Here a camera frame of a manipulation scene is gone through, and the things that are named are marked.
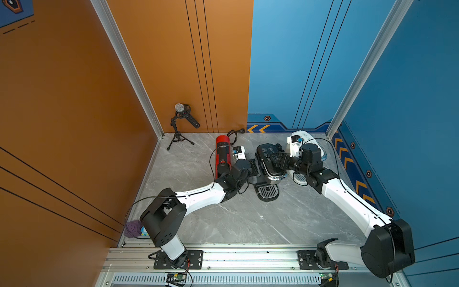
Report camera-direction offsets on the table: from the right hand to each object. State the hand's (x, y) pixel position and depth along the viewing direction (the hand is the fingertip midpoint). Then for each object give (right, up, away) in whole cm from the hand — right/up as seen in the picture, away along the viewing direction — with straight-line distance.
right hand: (274, 155), depth 81 cm
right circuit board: (+20, -49, -9) cm, 54 cm away
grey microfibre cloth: (-2, -5, -6) cm, 8 cm away
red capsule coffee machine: (-24, -2, +2) cm, 24 cm away
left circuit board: (-40, -49, -10) cm, 64 cm away
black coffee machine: (-2, -17, +11) cm, 20 cm away
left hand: (-7, -2, +2) cm, 8 cm away
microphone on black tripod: (-48, +25, +19) cm, 57 cm away
